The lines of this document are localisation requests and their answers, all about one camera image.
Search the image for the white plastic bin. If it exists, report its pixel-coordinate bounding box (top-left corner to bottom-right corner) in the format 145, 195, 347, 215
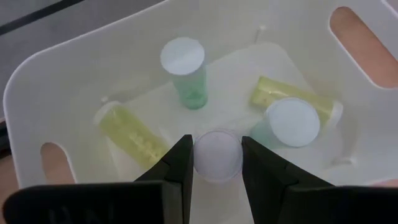
2, 0, 398, 190

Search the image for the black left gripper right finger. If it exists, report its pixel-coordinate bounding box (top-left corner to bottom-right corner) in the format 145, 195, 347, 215
242, 136, 333, 224

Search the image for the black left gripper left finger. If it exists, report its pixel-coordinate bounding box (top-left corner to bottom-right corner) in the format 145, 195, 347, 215
135, 134, 194, 224

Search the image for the pink pill bottle white cap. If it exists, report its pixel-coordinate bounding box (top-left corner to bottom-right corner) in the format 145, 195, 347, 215
192, 129, 244, 183

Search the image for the yellow-green pill bottle white cap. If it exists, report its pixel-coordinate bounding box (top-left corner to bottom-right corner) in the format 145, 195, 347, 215
250, 76, 344, 125
93, 101, 170, 170

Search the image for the teal pill bottle white cap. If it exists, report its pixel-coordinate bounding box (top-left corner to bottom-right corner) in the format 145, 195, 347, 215
250, 97, 321, 150
160, 37, 208, 110

